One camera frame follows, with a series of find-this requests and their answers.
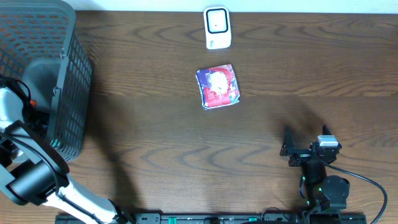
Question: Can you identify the grey plastic mesh basket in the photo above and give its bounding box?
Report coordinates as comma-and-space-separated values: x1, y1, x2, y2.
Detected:
1, 1, 93, 161

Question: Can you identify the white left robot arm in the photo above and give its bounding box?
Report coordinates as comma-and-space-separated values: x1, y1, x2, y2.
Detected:
1, 76, 136, 223

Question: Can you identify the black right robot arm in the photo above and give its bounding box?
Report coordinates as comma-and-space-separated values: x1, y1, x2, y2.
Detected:
280, 125, 366, 224

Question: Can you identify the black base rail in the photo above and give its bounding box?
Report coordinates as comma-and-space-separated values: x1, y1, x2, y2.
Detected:
55, 212, 368, 224

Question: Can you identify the white barcode scanner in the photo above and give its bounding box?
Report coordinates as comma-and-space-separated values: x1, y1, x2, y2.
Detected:
203, 6, 232, 50

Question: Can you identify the purple red sanitary pad pack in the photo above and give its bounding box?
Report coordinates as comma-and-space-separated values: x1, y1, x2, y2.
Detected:
195, 64, 240, 110

